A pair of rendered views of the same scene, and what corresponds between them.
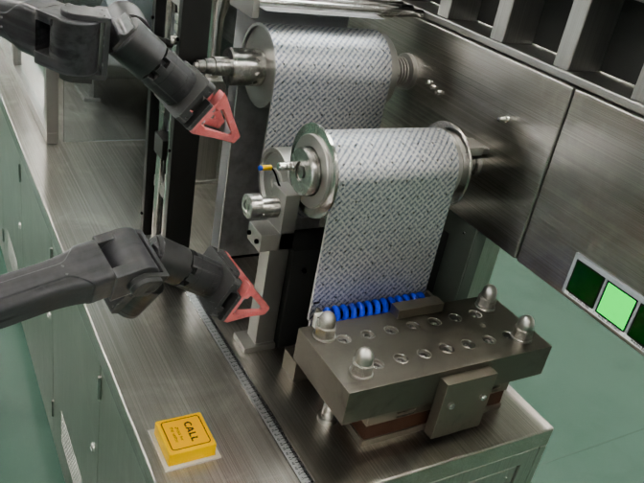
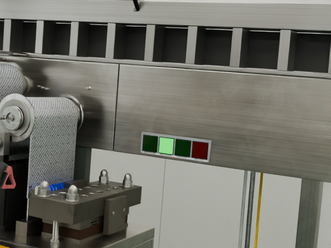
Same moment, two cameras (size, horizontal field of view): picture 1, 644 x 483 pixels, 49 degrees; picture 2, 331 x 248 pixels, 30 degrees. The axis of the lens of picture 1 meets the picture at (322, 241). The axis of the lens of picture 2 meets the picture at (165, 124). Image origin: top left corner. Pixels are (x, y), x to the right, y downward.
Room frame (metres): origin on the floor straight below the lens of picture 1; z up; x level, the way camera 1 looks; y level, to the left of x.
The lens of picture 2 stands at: (-0.83, 0.58, 1.42)
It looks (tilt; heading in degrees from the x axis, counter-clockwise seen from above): 5 degrees down; 330
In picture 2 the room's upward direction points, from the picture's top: 4 degrees clockwise
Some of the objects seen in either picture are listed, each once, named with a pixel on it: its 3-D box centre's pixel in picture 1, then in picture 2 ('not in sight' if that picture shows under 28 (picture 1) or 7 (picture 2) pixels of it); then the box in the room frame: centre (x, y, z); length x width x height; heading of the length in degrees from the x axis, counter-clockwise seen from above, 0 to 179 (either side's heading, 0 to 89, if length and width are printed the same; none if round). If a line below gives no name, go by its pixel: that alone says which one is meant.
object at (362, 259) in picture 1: (378, 264); (52, 164); (1.04, -0.10, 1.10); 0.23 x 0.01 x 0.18; 124
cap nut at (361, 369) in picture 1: (363, 360); (72, 192); (0.84, -0.09, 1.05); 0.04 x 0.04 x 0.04
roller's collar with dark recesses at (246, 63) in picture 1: (243, 66); not in sight; (1.22, 0.19, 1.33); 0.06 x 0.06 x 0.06; 34
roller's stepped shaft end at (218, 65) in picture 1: (211, 65); not in sight; (1.18, 0.24, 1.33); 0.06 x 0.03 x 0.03; 124
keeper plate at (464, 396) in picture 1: (461, 402); (115, 214); (0.89, -0.26, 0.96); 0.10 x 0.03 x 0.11; 124
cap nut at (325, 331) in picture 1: (326, 323); (44, 188); (0.91, -0.03, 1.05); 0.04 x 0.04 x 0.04
